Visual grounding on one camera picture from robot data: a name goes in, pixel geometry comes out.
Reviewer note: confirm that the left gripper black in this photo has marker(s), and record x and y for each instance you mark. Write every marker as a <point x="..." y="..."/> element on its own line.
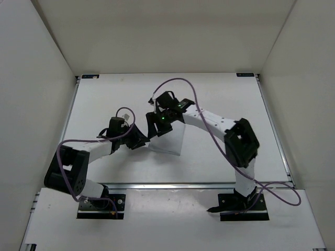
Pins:
<point x="138" y="138"/>

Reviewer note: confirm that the left dark corner label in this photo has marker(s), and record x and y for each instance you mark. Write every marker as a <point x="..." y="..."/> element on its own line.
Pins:
<point x="90" y="76"/>

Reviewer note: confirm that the white skirt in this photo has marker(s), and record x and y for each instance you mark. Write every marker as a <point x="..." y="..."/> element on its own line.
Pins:
<point x="171" y="142"/>

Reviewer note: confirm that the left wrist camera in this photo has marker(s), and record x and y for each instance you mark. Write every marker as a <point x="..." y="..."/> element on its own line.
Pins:
<point x="126" y="117"/>

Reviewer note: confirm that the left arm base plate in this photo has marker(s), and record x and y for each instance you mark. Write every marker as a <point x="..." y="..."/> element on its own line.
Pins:
<point x="103" y="209"/>

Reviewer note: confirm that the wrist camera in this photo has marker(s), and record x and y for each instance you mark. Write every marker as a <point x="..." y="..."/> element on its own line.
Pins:
<point x="153" y="102"/>
<point x="126" y="117"/>

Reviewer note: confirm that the right dark corner label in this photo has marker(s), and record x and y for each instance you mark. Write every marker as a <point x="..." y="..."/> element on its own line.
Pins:
<point x="244" y="74"/>

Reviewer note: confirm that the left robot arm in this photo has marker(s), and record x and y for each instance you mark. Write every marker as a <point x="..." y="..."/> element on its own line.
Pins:
<point x="67" y="172"/>

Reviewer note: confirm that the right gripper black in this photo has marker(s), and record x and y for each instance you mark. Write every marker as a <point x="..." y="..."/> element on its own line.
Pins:
<point x="153" y="118"/>

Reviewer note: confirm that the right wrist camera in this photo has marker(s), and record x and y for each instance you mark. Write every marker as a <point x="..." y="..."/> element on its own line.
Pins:
<point x="153" y="102"/>

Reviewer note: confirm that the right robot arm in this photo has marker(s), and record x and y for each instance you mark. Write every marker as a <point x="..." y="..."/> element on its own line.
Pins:
<point x="241" y="145"/>

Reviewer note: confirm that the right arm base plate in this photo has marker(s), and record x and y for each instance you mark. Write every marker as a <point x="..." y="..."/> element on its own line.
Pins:
<point x="231" y="208"/>

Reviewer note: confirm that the dark corner label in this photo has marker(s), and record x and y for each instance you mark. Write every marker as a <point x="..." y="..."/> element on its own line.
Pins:
<point x="244" y="74"/>
<point x="90" y="76"/>

